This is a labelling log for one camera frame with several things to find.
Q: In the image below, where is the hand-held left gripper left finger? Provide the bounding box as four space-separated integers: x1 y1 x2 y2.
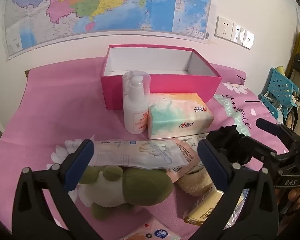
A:
12 139 100 240

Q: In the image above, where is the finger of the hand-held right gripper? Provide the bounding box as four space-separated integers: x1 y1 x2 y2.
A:
240 135 282 165
255 118 294 145

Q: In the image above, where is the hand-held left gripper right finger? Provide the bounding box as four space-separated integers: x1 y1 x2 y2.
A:
190 139 280 240

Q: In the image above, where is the beige plush toy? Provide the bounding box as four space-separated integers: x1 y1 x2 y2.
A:
176 166 215 198

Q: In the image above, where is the black scrunchie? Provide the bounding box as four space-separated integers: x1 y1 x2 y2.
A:
206 125 253 165

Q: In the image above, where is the white barcode packet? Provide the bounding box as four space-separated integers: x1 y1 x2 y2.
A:
177 132 210 150

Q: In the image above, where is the clear glove packet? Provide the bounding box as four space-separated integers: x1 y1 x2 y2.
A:
89 140 190 169

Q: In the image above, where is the blue packet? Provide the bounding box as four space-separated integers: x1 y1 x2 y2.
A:
225 189 249 230

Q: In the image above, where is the green plush toy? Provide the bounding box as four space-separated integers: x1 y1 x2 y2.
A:
76 165 174 221

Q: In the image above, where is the pink cardboard box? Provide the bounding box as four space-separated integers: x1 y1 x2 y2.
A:
100 44 222 111

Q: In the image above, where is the person's right hand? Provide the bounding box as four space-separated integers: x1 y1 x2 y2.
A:
274 186 300 205

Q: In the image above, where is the pink sachet packet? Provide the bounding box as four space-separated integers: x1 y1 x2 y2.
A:
165 139 208 183

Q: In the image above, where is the blue plastic rack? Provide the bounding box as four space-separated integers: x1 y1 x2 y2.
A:
257 67 299 123

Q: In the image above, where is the yellow cardboard box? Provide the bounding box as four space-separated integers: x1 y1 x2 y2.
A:
183 189 224 227

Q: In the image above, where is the colourful small carton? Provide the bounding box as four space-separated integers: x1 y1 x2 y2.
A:
147 92 214 140

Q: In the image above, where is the pink floral bed sheet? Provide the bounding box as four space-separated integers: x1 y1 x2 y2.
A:
0 55 300 240

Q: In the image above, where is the white pump lotion bottle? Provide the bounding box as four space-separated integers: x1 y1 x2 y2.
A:
122 71 151 134

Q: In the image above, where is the colourful wall map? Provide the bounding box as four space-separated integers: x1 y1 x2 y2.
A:
4 0 213 60

